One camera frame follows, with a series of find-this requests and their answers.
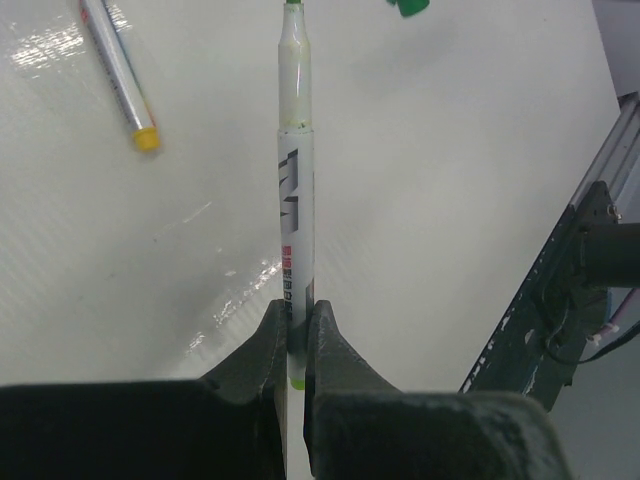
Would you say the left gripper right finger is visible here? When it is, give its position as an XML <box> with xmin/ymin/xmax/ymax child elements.
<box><xmin>303</xmin><ymin>300</ymin><xmax>568</xmax><ymax>479</ymax></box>

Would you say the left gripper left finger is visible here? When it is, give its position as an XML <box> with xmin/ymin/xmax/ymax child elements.
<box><xmin>1</xmin><ymin>300</ymin><xmax>287</xmax><ymax>479</ymax></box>

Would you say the green marker pen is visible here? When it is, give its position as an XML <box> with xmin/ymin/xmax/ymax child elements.
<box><xmin>277</xmin><ymin>1</ymin><xmax>315</xmax><ymax>390</ymax></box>

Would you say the yellow marker pen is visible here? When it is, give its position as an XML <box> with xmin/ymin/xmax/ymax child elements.
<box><xmin>79</xmin><ymin>0</ymin><xmax>161</xmax><ymax>152</ymax></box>

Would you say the green pen cap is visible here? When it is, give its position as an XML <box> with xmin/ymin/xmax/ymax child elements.
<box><xmin>387</xmin><ymin>0</ymin><xmax>431</xmax><ymax>18</ymax></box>

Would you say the right aluminium frame rail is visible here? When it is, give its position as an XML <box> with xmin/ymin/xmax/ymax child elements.
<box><xmin>570</xmin><ymin>92</ymin><xmax>639</xmax><ymax>211</ymax></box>

